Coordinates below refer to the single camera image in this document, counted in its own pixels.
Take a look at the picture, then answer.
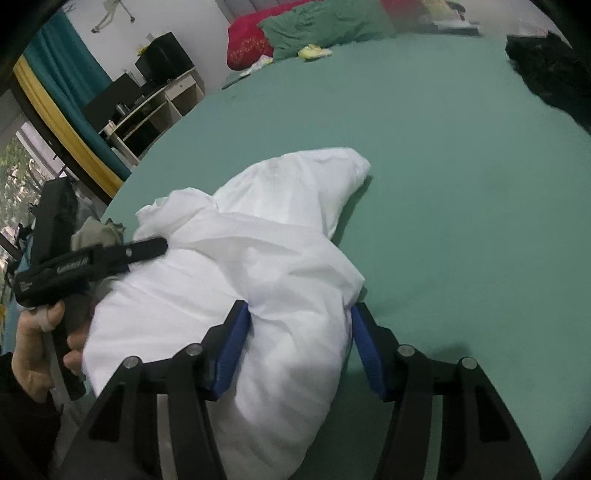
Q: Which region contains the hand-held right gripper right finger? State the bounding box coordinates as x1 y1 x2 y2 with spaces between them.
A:
350 302 543 480

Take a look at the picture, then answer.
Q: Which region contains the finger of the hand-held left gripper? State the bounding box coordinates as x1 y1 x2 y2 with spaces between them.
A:
124 237 169 267

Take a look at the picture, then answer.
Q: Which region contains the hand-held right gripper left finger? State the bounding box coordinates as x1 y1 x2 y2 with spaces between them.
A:
55 299 252 480

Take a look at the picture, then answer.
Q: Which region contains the large white garment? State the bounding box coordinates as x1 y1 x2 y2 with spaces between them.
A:
83 147 372 480

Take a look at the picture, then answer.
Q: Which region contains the person's left forearm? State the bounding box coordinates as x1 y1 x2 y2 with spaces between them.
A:
0 353 63 480

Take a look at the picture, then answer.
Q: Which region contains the person's left hand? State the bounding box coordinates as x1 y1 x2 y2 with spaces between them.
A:
11 302 90 402

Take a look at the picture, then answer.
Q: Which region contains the olive cloth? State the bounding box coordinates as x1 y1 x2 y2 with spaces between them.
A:
69 215 125 252

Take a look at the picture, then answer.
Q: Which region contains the light blue cloth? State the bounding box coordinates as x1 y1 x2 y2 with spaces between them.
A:
74 185 100 232

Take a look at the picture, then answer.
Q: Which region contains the window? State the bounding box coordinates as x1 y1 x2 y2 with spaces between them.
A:
0 117 63 278

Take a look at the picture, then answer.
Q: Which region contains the black box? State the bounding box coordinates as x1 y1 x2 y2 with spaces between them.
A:
83 74 148 124

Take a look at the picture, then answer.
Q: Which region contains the white shelf unit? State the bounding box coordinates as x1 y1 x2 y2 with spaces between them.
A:
99 67 206 162

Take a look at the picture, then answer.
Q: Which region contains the teal and yellow curtain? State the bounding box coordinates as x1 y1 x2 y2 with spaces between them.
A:
13 9 134 204

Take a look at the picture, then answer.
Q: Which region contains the black television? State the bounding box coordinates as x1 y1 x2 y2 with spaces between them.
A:
135 31 195 86

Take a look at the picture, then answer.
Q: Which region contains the small white cloth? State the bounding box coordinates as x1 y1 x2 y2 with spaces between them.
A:
239 54 274 77

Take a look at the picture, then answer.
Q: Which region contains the red pillow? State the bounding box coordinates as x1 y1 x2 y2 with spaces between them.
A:
226 0 324 71
381 0 432 21

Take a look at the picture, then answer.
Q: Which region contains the small yellow cloth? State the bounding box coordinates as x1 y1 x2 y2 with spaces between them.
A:
298 44 333 61

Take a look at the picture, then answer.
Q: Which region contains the grey headboard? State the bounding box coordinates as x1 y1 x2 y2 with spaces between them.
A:
217 0 296 21

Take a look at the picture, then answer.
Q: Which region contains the green pillow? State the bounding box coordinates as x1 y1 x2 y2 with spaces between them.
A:
261 0 398 61

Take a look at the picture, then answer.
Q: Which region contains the black cloth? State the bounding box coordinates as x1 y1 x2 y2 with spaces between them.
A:
505 30 591 125

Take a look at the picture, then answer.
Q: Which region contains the colourful magazine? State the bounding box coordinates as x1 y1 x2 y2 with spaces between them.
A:
431 0 483 35

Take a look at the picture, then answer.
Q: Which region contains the wall sticker figure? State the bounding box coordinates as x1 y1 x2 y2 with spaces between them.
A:
91 0 137 33

